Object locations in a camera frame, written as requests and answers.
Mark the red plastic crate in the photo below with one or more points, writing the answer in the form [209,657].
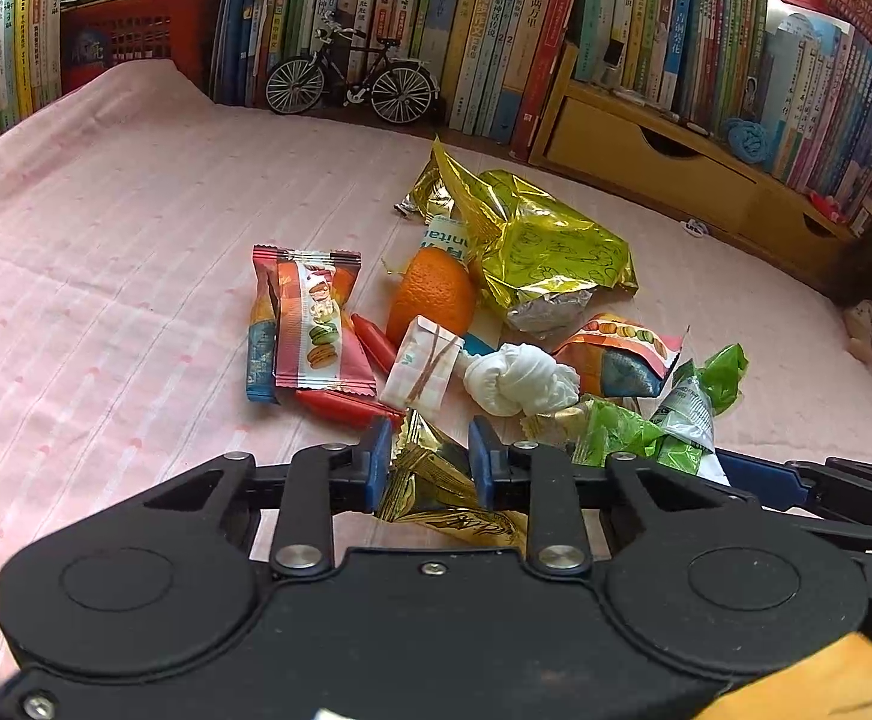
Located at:
[143,37]

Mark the small black white clip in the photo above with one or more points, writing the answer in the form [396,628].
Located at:
[694,226]

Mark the macaron print snack wrapper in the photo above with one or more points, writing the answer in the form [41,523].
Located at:
[261,345]
[623,364]
[323,322]

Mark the white knotted tissue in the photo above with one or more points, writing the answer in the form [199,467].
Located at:
[518,382]

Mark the black model bicycle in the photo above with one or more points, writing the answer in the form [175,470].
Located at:
[398,94]

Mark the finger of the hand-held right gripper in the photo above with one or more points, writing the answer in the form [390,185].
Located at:
[754,476]

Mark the large gold foil bag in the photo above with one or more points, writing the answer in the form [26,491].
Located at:
[548,255]

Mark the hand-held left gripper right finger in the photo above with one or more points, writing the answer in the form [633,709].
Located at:
[482,469]

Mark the orange fruit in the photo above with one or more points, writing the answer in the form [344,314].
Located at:
[432,292]

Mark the wooden drawer organizer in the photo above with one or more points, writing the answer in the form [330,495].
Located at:
[631,157]

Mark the blue crochet piece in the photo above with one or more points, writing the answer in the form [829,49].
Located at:
[748,140]

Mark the red stick wrapper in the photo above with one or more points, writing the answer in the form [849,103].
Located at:
[374,341]
[342,406]

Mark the small gold snack wrapper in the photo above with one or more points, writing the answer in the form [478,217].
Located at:
[424,491]

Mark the green plastic wrapper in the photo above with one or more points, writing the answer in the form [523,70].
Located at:
[616,431]

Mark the pink plaid candy packet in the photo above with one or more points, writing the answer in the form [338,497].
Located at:
[421,364]

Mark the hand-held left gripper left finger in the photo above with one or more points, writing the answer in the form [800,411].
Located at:
[378,469]

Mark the gold foil wrapper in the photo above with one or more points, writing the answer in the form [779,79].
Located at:
[428,191]

